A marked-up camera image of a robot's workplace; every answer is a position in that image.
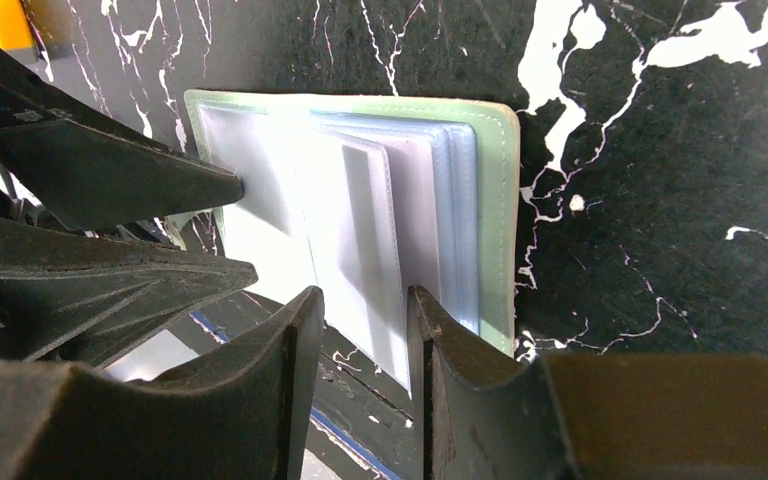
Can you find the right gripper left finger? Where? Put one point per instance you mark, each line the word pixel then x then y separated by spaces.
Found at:
pixel 240 411

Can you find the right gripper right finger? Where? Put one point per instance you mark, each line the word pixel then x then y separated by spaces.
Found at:
pixel 479 414

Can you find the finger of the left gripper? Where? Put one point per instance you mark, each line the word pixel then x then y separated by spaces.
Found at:
pixel 90 170
pixel 93 300

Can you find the green card holder wallet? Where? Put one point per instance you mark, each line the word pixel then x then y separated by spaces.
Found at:
pixel 367 196

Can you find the small yellow tape measure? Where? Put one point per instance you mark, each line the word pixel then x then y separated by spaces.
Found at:
pixel 32 31

